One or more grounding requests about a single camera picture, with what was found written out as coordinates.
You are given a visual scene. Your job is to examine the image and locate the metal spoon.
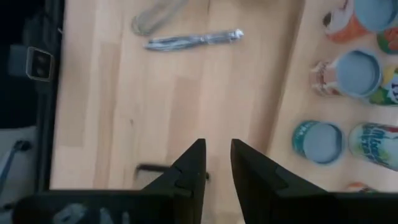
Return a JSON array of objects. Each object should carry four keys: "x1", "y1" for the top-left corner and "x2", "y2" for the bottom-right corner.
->
[{"x1": 144, "y1": 29, "x2": 245, "y2": 53}]

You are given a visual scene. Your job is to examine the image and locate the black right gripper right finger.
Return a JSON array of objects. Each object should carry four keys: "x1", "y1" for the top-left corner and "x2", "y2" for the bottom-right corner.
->
[{"x1": 229, "y1": 138, "x2": 398, "y2": 224}]

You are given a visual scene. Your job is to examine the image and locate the black rig frame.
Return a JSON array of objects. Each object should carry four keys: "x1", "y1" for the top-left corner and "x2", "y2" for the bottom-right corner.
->
[{"x1": 36, "y1": 0, "x2": 65, "y2": 194}]

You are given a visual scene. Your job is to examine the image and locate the peach picture box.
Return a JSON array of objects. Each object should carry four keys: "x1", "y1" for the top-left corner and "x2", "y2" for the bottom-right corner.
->
[{"x1": 321, "y1": 0, "x2": 398, "y2": 44}]

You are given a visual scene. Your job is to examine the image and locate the pineapple print can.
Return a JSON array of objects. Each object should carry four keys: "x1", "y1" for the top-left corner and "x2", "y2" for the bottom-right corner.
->
[{"x1": 368, "y1": 63, "x2": 398, "y2": 107}]

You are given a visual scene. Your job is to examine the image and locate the grey cable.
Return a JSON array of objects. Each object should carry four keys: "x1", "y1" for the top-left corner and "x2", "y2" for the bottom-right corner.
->
[{"x1": 0, "y1": 139, "x2": 32, "y2": 194}]

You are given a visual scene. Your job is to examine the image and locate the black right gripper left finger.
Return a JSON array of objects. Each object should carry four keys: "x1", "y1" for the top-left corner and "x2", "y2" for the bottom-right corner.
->
[{"x1": 12, "y1": 138, "x2": 208, "y2": 224}]

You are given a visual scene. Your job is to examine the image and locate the mixed vegetables can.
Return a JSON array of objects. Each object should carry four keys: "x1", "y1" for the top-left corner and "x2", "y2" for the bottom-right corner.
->
[{"x1": 347, "y1": 121, "x2": 398, "y2": 173}]

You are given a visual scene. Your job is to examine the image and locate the small silver camera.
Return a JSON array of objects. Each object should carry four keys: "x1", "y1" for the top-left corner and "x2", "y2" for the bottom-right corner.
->
[{"x1": 8, "y1": 44, "x2": 56, "y2": 82}]

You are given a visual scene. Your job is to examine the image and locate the large metal mesh strainer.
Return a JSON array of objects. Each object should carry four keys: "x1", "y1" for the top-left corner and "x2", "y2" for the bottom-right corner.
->
[{"x1": 130, "y1": 0, "x2": 188, "y2": 37}]

